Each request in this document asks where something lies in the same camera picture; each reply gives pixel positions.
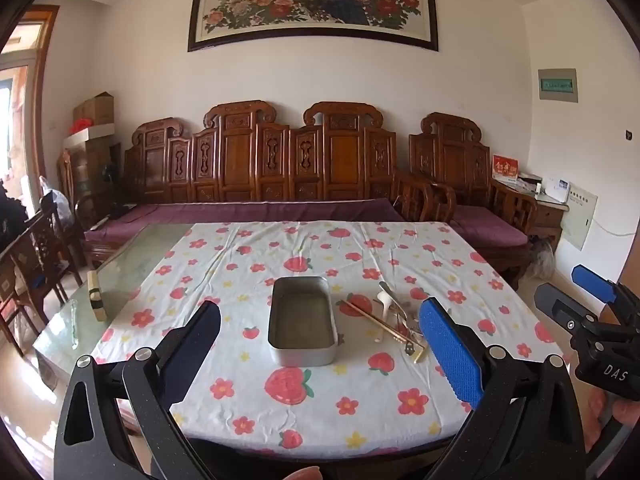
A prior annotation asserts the gold tipped utensil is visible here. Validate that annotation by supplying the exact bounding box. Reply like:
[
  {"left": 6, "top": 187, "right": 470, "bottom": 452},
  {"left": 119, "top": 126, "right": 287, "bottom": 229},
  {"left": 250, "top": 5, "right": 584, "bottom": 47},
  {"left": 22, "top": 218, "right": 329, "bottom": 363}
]
[{"left": 402, "top": 340, "right": 429, "bottom": 364}]

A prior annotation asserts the grey wall panel green label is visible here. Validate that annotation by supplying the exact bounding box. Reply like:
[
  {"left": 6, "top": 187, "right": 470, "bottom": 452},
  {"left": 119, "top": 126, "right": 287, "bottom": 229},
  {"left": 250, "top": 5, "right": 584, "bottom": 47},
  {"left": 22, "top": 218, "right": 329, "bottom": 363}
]
[{"left": 537, "top": 67, "right": 579, "bottom": 104}]

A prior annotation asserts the strawberry floral tablecloth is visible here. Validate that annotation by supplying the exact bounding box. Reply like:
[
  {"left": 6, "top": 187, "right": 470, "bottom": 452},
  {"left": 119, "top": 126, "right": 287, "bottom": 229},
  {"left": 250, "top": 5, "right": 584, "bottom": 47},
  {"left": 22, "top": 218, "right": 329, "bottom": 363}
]
[{"left": 92, "top": 220, "right": 576, "bottom": 461}]

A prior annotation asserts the wooden cabinet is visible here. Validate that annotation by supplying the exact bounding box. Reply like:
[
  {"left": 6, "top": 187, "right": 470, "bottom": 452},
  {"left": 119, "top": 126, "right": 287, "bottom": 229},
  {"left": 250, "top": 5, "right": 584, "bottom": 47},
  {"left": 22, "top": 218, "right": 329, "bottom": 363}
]
[{"left": 62, "top": 139, "right": 124, "bottom": 211}]

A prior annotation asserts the red card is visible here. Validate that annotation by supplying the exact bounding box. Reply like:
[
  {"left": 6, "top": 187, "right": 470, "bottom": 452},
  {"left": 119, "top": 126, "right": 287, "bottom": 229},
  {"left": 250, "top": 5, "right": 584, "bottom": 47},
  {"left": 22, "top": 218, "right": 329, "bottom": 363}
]
[{"left": 491, "top": 154, "right": 520, "bottom": 182}]

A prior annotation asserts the person's right hand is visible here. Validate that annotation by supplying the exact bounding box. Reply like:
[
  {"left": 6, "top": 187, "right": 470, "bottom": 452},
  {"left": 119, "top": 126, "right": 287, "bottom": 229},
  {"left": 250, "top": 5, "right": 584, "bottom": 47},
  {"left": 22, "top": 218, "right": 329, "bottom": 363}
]
[{"left": 584, "top": 390, "right": 640, "bottom": 457}]

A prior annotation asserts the wooden block with band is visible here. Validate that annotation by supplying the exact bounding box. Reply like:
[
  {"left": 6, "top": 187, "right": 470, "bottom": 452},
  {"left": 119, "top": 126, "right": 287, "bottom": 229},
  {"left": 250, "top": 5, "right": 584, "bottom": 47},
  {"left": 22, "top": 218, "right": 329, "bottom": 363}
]
[{"left": 87, "top": 270, "right": 109, "bottom": 322}]

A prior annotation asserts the wooden door frame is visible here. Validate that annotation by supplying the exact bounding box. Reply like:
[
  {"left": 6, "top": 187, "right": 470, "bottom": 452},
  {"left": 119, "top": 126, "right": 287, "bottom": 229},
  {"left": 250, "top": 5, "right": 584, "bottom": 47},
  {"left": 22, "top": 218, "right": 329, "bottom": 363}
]
[{"left": 24, "top": 5, "right": 61, "bottom": 206}]

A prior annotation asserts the white wall cable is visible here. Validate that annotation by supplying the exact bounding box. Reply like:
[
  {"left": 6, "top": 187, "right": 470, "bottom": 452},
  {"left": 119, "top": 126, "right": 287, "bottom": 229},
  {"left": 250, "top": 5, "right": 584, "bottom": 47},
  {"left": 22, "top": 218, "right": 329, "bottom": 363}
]
[{"left": 591, "top": 219, "right": 637, "bottom": 237}]

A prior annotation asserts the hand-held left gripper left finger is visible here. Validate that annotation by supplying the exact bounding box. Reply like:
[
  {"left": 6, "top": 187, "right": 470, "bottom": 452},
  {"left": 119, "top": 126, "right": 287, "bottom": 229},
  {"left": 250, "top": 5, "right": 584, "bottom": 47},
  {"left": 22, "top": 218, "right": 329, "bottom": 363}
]
[{"left": 52, "top": 300, "right": 223, "bottom": 480}]

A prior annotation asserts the white ladle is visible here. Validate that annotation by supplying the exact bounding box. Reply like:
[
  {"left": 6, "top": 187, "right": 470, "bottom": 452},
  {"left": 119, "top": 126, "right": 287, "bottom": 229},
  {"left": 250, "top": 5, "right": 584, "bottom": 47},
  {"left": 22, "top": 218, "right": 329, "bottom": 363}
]
[{"left": 375, "top": 294, "right": 398, "bottom": 344}]

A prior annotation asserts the wooden dining chair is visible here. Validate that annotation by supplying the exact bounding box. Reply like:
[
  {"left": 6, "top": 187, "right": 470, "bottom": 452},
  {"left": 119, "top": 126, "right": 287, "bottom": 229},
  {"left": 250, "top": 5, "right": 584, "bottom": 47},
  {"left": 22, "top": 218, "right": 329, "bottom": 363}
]
[{"left": 0, "top": 200, "right": 85, "bottom": 357}]

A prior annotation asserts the person's left hand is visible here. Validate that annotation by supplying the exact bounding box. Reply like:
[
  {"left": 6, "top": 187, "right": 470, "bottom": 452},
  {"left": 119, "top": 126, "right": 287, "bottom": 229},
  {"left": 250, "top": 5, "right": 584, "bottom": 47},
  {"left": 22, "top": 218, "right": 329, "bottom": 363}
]
[{"left": 277, "top": 466, "right": 323, "bottom": 480}]

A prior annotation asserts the metal rectangular box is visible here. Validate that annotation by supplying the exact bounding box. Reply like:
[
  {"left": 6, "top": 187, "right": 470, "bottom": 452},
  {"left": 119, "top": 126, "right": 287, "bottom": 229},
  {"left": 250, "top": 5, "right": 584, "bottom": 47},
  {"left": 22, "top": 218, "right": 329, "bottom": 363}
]
[{"left": 267, "top": 276, "right": 339, "bottom": 367}]

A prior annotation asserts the wooden side table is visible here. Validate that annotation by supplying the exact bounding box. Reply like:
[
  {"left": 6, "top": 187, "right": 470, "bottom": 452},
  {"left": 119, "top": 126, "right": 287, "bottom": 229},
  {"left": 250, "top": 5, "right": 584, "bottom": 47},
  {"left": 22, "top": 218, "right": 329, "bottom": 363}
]
[{"left": 529, "top": 192, "right": 571, "bottom": 242}]

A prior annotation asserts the plastic bag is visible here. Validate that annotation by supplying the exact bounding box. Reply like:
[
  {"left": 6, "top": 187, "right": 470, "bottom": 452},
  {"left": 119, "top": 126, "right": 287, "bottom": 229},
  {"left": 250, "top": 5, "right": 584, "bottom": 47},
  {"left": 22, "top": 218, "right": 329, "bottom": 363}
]
[{"left": 41, "top": 176, "right": 75, "bottom": 227}]

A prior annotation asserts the white plastic fork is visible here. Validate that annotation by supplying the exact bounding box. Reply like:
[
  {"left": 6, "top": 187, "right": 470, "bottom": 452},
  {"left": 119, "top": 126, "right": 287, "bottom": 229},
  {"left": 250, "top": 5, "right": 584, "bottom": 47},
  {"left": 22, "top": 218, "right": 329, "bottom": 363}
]
[{"left": 378, "top": 281, "right": 408, "bottom": 321}]

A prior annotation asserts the cardboard box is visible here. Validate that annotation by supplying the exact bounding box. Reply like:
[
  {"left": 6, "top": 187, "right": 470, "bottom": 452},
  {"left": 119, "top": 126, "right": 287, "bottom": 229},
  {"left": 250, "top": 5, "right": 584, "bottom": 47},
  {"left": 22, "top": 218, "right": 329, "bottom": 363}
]
[{"left": 73, "top": 91, "right": 116, "bottom": 129}]

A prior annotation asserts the framed floral peacock painting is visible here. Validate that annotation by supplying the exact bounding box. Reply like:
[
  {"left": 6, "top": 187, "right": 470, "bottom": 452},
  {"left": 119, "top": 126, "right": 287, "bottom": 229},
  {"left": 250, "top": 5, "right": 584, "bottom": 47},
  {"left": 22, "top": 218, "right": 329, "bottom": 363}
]
[{"left": 187, "top": 0, "right": 440, "bottom": 53}]

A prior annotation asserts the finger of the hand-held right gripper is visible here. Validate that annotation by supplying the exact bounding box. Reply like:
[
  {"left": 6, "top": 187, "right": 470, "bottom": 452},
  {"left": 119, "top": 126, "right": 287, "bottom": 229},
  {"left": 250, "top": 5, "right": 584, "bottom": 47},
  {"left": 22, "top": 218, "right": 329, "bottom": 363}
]
[
  {"left": 571, "top": 264, "right": 640, "bottom": 313},
  {"left": 534, "top": 282, "right": 601, "bottom": 332}
]

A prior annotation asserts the white wall distribution panel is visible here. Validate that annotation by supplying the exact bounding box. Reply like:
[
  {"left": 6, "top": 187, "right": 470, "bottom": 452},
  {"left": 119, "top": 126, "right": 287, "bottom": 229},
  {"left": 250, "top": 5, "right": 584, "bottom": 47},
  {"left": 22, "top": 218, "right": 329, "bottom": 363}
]
[{"left": 560, "top": 185, "right": 599, "bottom": 252}]

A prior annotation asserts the carved wooden armchair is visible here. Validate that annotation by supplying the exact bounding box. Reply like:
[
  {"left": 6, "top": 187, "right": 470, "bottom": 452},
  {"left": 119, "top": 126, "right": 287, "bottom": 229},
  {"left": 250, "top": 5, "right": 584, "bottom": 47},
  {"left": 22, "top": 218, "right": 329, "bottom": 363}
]
[{"left": 395, "top": 112, "right": 539, "bottom": 291}]

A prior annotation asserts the carved wooden sofa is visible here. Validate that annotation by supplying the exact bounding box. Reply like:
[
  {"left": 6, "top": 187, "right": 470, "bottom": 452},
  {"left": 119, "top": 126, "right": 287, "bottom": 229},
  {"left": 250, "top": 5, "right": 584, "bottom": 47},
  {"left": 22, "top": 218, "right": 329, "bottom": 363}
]
[{"left": 82, "top": 100, "right": 436, "bottom": 271}]

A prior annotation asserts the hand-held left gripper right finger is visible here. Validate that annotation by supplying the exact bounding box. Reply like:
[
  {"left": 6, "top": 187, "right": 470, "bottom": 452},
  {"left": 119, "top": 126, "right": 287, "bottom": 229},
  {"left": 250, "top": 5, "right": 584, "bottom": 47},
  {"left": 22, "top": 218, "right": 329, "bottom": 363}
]
[{"left": 418, "top": 297, "right": 587, "bottom": 480}]

